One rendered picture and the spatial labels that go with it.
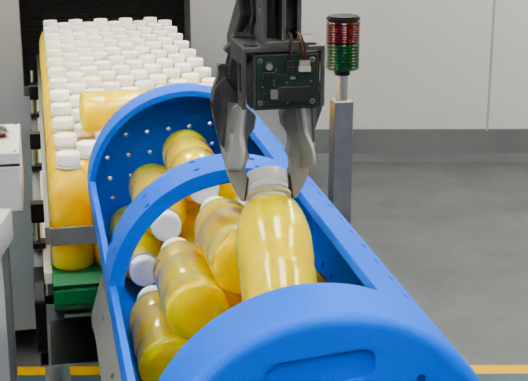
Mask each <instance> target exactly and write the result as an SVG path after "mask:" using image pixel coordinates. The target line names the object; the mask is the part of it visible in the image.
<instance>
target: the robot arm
mask: <svg viewBox="0 0 528 381"><path fill-rule="evenodd" d="M301 20H302V0H236V3H235V6H234V10H233V15H232V18H231V21H230V24H229V30H228V32H227V44H226V45H225V46H224V47H223V50H224V51H225V52H226V53H228V54H227V58H226V61H225V64H220V63H218V64H216V67H217V73H216V77H215V79H214V83H213V86H212V88H211V114H212V117H213V121H214V127H215V130H216V134H217V137H218V142H219V145H220V149H221V152H222V158H223V161H224V164H225V169H226V173H227V175H228V178H229V181H230V183H231V185H232V187H233V189H234V191H235V192H236V194H237V195H238V197H239V198H240V201H246V196H247V191H248V181H249V178H248V176H247V174H246V164H247V161H248V159H249V153H248V138H249V136H250V134H251V132H252V131H253V130H254V128H255V119H256V117H255V114H254V113H253V112H252V110H251V109H249V108H248V107H247V105H248V106H249V107H250V108H253V109H254V110H255V111H256V110H273V109H280V110H279V112H278V114H279V120H280V124H281V125H282V127H283V128H284V130H285V132H286V134H287V144H286V146H285V149H284V150H285V152H286V154H287V156H288V168H287V172H288V188H289V189H290V191H291V198H292V199H293V198H296V197H297V196H298V194H299V192H300V191H301V189H302V187H303V185H304V183H305V181H306V178H307V175H308V173H309V169H310V167H315V165H316V154H315V149H314V146H315V132H314V131H315V128H316V125H317V121H318V119H319V116H320V114H321V109H322V106H325V45H324V44H322V43H321V42H319V41H317V40H316V39H315V38H314V37H312V36H311V35H310V34H308V33H303V34H301ZM320 62H321V73H320V81H319V72H320ZM246 101H247V105H246Z"/></svg>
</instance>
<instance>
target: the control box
mask: <svg viewBox="0 0 528 381"><path fill-rule="evenodd" d="M0 126H5V127H6V128H7V132H6V134H7V137H0V208H9V209H11V210H12V213H13V212H22V211H23V209H24V171H23V158H22V145H21V137H20V136H21V132H20V124H17V123H14V124H1V125H0Z"/></svg>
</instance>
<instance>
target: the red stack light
mask: <svg viewBox="0 0 528 381"><path fill-rule="evenodd" d="M360 24H361V22H360V21H358V22H356V23H346V24H342V23H332V22H329V21H326V42H327V43H331V44H336V45H351V44H357V43H359V42H360V26H361V25H360Z"/></svg>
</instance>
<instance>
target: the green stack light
mask: <svg viewBox="0 0 528 381"><path fill-rule="evenodd" d="M325 49H326V50H325V52H326V53H325V55H326V56H325V67H326V68H327V69H328V70H331V71H355V70H358V69H359V60H360V59H359V58H360V56H359V55H360V43H357V44H351V45H336V44H331V43H327V42H326V47H325Z"/></svg>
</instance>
